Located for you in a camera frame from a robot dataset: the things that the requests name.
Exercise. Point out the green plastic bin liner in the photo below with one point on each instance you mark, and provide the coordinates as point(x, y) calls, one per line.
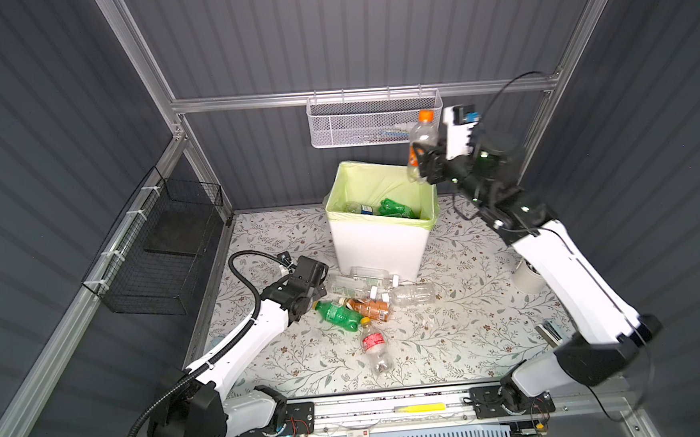
point(370, 183)

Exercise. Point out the clear bottle white cap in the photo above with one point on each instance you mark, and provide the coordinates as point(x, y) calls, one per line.
point(412, 295)

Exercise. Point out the white cup with pens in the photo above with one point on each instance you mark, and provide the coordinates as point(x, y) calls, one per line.
point(527, 279)

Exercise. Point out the amber tea bottle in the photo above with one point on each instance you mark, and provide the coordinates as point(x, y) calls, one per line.
point(375, 310)

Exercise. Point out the white wire wall basket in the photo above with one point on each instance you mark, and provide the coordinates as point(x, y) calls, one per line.
point(362, 119)

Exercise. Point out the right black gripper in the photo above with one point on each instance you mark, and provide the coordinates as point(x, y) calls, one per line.
point(432, 161)

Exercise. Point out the clear bottle blue cap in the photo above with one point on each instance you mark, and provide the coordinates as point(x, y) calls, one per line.
point(360, 209)

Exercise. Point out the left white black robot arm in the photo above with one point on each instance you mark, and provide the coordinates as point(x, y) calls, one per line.
point(195, 402)

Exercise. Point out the orange label bottle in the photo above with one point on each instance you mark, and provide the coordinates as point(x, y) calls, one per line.
point(423, 136)

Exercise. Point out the green crushed bottle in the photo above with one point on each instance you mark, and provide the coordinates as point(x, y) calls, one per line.
point(390, 208)

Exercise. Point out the clear bottle pink label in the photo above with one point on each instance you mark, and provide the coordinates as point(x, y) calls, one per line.
point(375, 347)

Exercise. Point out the white tube in basket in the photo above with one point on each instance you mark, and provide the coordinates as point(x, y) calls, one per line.
point(404, 129)

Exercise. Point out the black wire side basket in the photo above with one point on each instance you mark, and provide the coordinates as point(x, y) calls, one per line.
point(160, 261)

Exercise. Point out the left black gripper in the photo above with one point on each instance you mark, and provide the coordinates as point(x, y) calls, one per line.
point(320, 290)

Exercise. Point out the white waste bin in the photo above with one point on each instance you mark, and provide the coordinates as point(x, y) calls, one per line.
point(381, 244)

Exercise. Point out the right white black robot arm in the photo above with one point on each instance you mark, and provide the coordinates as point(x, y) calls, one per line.
point(609, 333)

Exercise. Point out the floral patterned table mat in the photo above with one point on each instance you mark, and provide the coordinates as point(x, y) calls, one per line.
point(479, 325)

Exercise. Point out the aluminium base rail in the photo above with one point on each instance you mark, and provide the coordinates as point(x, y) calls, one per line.
point(472, 411)

